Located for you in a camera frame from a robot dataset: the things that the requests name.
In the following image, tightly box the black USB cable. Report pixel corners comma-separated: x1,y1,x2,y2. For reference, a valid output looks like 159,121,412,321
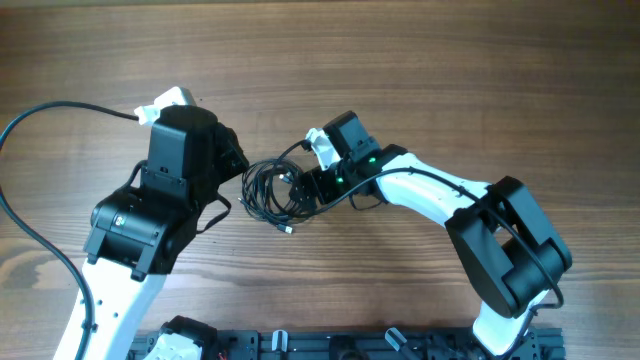
237,139,316,235

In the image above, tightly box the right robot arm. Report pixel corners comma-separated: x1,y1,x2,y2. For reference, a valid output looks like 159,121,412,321
291,111,572,359

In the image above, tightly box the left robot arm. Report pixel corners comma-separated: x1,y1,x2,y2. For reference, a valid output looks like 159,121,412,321
55,105,248,359

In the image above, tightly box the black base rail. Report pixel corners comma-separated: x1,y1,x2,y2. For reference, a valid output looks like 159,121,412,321
125,327,567,360

